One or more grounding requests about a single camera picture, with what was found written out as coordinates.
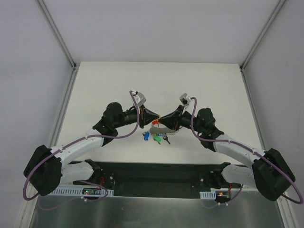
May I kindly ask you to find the key holder with red handle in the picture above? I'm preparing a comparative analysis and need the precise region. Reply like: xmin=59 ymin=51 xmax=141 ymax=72
xmin=149 ymin=120 xmax=178 ymax=136

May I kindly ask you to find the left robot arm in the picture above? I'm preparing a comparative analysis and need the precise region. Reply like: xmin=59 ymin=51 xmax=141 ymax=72
xmin=23 ymin=102 xmax=159 ymax=196

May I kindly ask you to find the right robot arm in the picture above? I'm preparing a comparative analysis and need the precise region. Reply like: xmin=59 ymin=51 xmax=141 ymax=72
xmin=159 ymin=105 xmax=295 ymax=201

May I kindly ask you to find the plain silver key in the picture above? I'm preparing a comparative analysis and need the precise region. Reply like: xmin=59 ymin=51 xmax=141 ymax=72
xmin=163 ymin=136 xmax=171 ymax=144

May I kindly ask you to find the blue tagged key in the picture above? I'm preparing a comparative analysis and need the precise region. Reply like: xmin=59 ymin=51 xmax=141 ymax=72
xmin=142 ymin=132 xmax=150 ymax=141

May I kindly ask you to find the green tagged key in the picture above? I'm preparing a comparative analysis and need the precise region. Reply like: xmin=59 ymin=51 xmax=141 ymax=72
xmin=153 ymin=135 xmax=162 ymax=145

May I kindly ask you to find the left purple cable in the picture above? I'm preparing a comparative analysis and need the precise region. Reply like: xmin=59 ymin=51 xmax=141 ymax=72
xmin=22 ymin=90 xmax=143 ymax=211

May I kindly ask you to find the purple cable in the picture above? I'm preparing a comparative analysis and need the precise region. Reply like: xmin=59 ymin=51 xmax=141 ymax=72
xmin=190 ymin=96 xmax=304 ymax=209
xmin=22 ymin=90 xmax=143 ymax=211

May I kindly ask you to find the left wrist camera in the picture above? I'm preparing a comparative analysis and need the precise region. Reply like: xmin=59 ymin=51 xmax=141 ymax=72
xmin=132 ymin=91 xmax=146 ymax=107

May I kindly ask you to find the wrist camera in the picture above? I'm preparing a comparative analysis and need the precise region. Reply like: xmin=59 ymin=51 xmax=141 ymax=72
xmin=132 ymin=91 xmax=146 ymax=107
xmin=179 ymin=93 xmax=191 ymax=108

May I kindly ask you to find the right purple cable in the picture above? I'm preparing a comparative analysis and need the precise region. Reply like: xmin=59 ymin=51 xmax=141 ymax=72
xmin=190 ymin=96 xmax=304 ymax=209

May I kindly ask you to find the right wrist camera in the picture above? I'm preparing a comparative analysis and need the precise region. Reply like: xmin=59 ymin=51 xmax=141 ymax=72
xmin=179 ymin=93 xmax=191 ymax=108

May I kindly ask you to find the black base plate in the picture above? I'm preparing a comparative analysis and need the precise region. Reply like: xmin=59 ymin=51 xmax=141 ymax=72
xmin=64 ymin=160 xmax=240 ymax=198

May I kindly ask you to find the right aluminium rail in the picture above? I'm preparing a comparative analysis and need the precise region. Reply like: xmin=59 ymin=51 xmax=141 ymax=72
xmin=240 ymin=70 xmax=266 ymax=149

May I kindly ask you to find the aluminium rail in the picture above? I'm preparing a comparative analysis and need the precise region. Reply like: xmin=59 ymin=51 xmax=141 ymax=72
xmin=30 ymin=67 xmax=80 ymax=183
xmin=240 ymin=70 xmax=266 ymax=149

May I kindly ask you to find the left aluminium rail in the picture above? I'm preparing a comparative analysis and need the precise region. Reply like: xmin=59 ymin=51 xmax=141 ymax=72
xmin=30 ymin=67 xmax=80 ymax=183

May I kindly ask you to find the right white cable duct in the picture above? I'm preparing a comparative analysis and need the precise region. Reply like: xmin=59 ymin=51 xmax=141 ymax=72
xmin=199 ymin=190 xmax=217 ymax=200

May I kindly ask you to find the white cable duct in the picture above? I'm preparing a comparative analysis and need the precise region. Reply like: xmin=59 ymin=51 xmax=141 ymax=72
xmin=199 ymin=190 xmax=217 ymax=200
xmin=49 ymin=187 xmax=114 ymax=197

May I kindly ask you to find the left white cable duct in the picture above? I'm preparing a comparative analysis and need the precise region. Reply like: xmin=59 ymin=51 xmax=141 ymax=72
xmin=49 ymin=187 xmax=114 ymax=197

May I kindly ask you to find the left aluminium frame post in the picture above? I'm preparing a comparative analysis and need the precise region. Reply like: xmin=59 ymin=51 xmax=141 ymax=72
xmin=35 ymin=0 xmax=77 ymax=70

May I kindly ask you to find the aluminium frame post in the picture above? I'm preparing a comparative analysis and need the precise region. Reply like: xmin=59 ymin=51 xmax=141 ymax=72
xmin=240 ymin=0 xmax=287 ymax=72
xmin=35 ymin=0 xmax=77 ymax=70

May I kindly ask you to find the right aluminium frame post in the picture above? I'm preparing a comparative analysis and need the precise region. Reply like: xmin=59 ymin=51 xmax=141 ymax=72
xmin=240 ymin=0 xmax=287 ymax=72

